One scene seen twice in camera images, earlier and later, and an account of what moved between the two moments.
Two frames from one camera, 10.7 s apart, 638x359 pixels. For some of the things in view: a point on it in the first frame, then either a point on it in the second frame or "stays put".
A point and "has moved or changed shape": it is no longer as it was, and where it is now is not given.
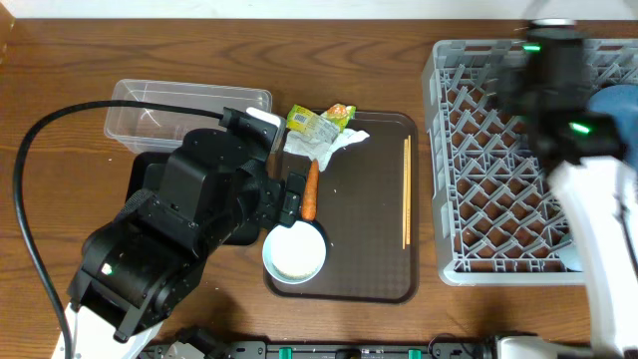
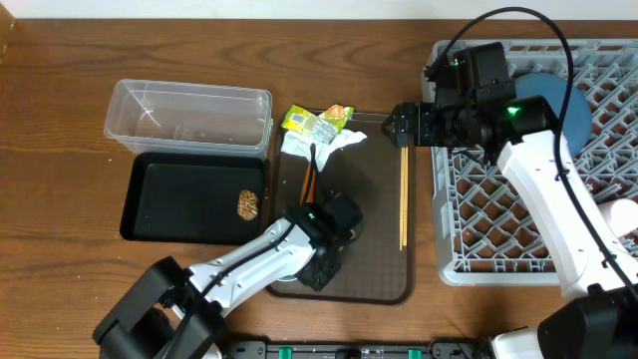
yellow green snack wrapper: (326, 126) stays put
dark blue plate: (620, 101) has moved or changed shape
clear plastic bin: (147, 130) stays put
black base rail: (184, 349) stays put
